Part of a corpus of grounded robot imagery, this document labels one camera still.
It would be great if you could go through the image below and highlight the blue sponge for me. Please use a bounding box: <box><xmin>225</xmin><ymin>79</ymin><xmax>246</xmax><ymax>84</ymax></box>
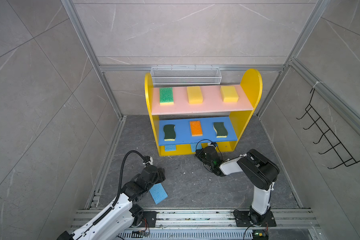
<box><xmin>165</xmin><ymin>145</ymin><xmax>177</xmax><ymax>152</ymax></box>
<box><xmin>150</xmin><ymin>183</ymin><xmax>168</xmax><ymax>205</ymax></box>
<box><xmin>191</xmin><ymin>143</ymin><xmax>203</xmax><ymax>153</ymax></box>

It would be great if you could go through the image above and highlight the dark green scourer sponge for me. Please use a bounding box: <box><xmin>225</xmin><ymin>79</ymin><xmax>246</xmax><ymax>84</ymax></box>
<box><xmin>163</xmin><ymin>124</ymin><xmax>176</xmax><ymax>141</ymax></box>
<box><xmin>213</xmin><ymin>122</ymin><xmax>228</xmax><ymax>138</ymax></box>

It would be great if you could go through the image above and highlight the orange sponge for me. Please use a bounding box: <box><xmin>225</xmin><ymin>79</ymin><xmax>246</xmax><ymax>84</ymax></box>
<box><xmin>190</xmin><ymin>121</ymin><xmax>203</xmax><ymax>137</ymax></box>

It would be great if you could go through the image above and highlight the yellow sponge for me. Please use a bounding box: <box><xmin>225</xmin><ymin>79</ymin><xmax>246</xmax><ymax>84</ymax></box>
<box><xmin>220</xmin><ymin>86</ymin><xmax>239</xmax><ymax>103</ymax></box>
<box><xmin>187</xmin><ymin>86</ymin><xmax>204</xmax><ymax>105</ymax></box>

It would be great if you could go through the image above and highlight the bright green sponge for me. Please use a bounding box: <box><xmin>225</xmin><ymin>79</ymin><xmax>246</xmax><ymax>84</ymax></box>
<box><xmin>159</xmin><ymin>88</ymin><xmax>174</xmax><ymax>106</ymax></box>

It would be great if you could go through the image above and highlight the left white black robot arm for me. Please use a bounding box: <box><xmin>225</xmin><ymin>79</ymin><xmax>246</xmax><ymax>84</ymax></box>
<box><xmin>58</xmin><ymin>164</ymin><xmax>165</xmax><ymax>240</ymax></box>

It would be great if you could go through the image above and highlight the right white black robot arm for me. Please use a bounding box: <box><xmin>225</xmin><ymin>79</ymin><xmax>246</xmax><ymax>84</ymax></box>
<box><xmin>196</xmin><ymin>145</ymin><xmax>280</xmax><ymax>227</ymax></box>

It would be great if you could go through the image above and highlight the pink upper shelf board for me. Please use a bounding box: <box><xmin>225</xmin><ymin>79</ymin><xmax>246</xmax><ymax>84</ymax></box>
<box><xmin>146</xmin><ymin>85</ymin><xmax>253</xmax><ymax>115</ymax></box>

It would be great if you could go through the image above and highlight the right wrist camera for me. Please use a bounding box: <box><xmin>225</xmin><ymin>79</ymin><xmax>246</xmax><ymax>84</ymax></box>
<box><xmin>209</xmin><ymin>142</ymin><xmax>218</xmax><ymax>148</ymax></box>

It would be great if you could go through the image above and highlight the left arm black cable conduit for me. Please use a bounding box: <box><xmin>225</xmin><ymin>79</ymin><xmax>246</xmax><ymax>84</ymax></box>
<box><xmin>112</xmin><ymin>150</ymin><xmax>148</xmax><ymax>208</ymax></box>

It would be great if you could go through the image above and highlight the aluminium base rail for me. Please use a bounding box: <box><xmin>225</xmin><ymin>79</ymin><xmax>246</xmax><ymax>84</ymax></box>
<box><xmin>71</xmin><ymin>208</ymin><xmax>326</xmax><ymax>240</ymax></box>

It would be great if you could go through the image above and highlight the white wire mesh basket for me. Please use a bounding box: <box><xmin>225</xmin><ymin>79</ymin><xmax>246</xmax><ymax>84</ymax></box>
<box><xmin>150</xmin><ymin>67</ymin><xmax>222</xmax><ymax>86</ymax></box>

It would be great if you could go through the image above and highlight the black wall hook rack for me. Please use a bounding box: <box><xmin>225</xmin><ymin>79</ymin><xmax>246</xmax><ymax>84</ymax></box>
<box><xmin>296</xmin><ymin>88</ymin><xmax>360</xmax><ymax>170</ymax></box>

